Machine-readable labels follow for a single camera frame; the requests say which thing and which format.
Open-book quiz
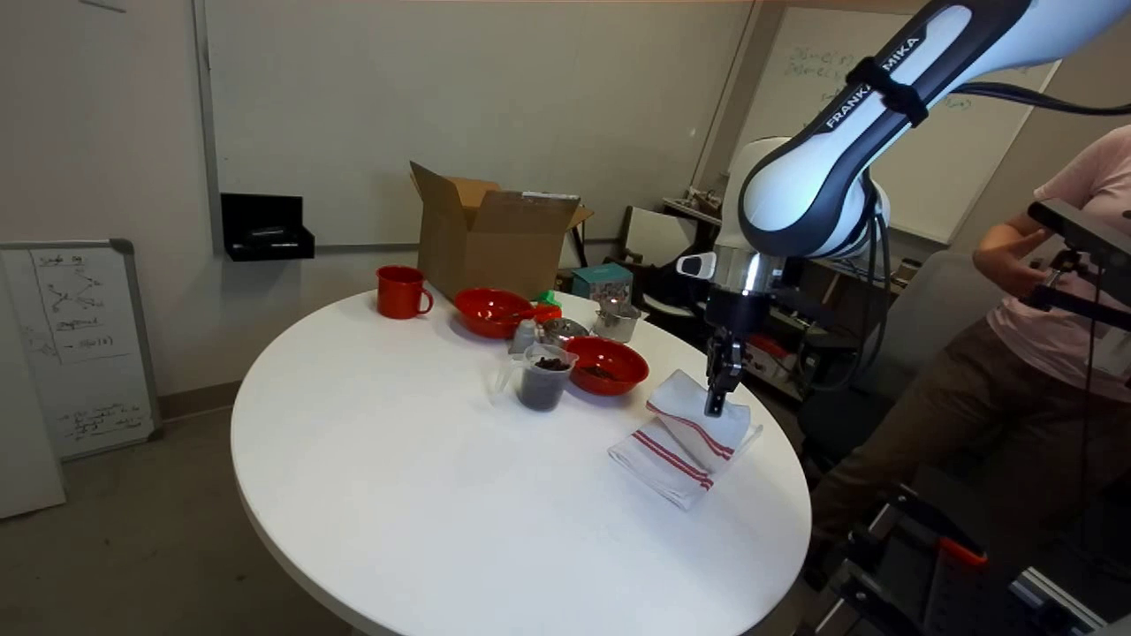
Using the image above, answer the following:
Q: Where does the clear empty glass cup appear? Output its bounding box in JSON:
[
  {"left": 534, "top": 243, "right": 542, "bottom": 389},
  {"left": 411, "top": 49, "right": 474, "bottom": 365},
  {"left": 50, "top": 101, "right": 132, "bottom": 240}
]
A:
[{"left": 592, "top": 286, "right": 651, "bottom": 346}]

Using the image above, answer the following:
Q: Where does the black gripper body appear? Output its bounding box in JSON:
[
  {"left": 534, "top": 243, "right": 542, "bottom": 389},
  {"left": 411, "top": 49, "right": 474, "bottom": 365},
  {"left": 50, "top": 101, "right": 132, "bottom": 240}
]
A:
[{"left": 701, "top": 282, "right": 779, "bottom": 375}]

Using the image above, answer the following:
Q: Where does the black chair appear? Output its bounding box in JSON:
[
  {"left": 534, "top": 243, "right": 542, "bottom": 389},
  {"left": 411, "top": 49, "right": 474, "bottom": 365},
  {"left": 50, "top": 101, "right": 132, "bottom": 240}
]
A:
[{"left": 616, "top": 204, "right": 721, "bottom": 346}]

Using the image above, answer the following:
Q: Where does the small framed whiteboard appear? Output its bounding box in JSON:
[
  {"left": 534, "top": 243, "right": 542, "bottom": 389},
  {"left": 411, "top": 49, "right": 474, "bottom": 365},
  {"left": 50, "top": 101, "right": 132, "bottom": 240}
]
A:
[{"left": 0, "top": 235, "right": 165, "bottom": 465}]

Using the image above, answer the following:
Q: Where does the white towel with red stripes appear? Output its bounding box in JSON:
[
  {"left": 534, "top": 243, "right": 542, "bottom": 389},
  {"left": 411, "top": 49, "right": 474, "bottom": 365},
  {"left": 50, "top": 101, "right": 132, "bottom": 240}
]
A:
[{"left": 603, "top": 368, "right": 767, "bottom": 511}]

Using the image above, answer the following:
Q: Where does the red bowl with dark beans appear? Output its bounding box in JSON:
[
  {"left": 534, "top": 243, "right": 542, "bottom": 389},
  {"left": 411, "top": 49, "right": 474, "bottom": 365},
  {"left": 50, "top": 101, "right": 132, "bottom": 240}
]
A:
[{"left": 561, "top": 333, "right": 655, "bottom": 400}]

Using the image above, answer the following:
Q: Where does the black frame with red handle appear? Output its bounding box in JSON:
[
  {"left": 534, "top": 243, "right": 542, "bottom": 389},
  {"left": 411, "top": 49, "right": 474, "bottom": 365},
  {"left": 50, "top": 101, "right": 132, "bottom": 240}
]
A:
[{"left": 808, "top": 481, "right": 1131, "bottom": 636}]

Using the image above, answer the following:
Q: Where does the small red green bottle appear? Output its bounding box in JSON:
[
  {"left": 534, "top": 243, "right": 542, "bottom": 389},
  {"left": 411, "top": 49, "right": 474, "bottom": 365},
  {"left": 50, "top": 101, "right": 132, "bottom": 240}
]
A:
[{"left": 529, "top": 286, "right": 566, "bottom": 333}]

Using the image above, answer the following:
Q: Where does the red mug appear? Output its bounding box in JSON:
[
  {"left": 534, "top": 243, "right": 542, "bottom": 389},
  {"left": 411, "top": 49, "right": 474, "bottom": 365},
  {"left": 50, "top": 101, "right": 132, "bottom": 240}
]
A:
[{"left": 375, "top": 262, "right": 437, "bottom": 321}]

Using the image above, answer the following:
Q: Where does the teal box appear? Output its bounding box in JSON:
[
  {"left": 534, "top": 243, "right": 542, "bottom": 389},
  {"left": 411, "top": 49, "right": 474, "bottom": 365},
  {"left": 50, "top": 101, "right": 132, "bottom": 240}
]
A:
[{"left": 570, "top": 262, "right": 636, "bottom": 300}]

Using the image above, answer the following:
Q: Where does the black camera stand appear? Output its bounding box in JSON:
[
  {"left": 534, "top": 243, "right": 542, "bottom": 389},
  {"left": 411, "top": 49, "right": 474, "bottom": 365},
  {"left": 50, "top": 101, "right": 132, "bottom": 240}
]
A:
[{"left": 1017, "top": 196, "right": 1131, "bottom": 333}]

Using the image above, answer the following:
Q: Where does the large blank wall whiteboard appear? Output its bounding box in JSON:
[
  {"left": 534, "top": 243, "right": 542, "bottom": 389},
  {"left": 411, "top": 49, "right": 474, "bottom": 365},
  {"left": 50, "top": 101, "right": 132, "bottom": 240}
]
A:
[{"left": 190, "top": 0, "right": 762, "bottom": 255}]

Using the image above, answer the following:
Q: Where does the empty red bowl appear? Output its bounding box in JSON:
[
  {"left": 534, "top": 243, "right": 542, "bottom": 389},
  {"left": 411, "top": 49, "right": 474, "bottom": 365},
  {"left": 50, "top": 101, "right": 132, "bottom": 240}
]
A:
[{"left": 451, "top": 286, "right": 537, "bottom": 342}]

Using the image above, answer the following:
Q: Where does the clear cup with dark beans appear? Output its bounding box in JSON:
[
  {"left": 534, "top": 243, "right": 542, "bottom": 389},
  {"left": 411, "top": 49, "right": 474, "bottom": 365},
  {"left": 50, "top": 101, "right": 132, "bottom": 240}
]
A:
[{"left": 513, "top": 351, "right": 576, "bottom": 414}]

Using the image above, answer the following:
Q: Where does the black case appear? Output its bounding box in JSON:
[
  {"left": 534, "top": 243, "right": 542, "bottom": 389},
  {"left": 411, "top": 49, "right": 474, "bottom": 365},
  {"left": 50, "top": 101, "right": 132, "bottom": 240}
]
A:
[{"left": 215, "top": 189, "right": 319, "bottom": 263}]

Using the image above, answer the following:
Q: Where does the open cardboard box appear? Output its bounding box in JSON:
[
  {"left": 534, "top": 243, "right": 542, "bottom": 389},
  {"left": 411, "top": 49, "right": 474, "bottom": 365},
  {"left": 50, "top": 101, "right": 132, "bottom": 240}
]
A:
[{"left": 408, "top": 160, "right": 592, "bottom": 303}]

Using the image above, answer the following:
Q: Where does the cluttered shelf unit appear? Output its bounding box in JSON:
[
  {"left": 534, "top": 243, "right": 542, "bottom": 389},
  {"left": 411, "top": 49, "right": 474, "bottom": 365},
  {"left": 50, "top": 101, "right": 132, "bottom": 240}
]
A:
[{"left": 666, "top": 189, "right": 887, "bottom": 400}]

